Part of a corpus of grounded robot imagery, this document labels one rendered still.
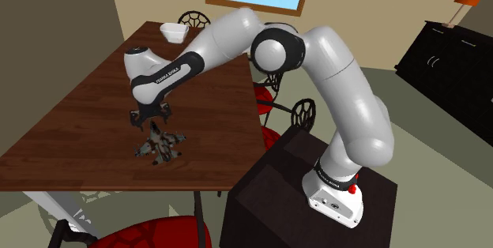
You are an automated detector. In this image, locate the black sideboard with orange lamp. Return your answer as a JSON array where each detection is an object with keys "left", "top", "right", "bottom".
[{"left": 393, "top": 0, "right": 493, "bottom": 148}]

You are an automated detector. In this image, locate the black metal chair red seat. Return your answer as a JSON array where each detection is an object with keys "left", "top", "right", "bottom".
[
  {"left": 177, "top": 9, "right": 213, "bottom": 29},
  {"left": 249, "top": 70, "right": 286, "bottom": 117},
  {"left": 47, "top": 215, "right": 213, "bottom": 248},
  {"left": 256, "top": 97, "right": 318, "bottom": 152}
]

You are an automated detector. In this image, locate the camouflage toy jet plane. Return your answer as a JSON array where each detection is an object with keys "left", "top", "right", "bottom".
[{"left": 133, "top": 120, "right": 187, "bottom": 167}]

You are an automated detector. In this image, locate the white bowl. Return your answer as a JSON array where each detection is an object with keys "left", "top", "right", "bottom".
[{"left": 160, "top": 22, "right": 190, "bottom": 44}]

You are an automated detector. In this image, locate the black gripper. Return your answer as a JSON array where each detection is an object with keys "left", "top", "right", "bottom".
[{"left": 129, "top": 100, "right": 174, "bottom": 132}]

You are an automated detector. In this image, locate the brown wooden dining table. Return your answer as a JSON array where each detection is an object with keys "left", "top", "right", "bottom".
[{"left": 0, "top": 21, "right": 268, "bottom": 248}]

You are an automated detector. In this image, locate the dark robot stand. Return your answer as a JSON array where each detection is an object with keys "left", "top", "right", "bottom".
[{"left": 219, "top": 125, "right": 399, "bottom": 248}]

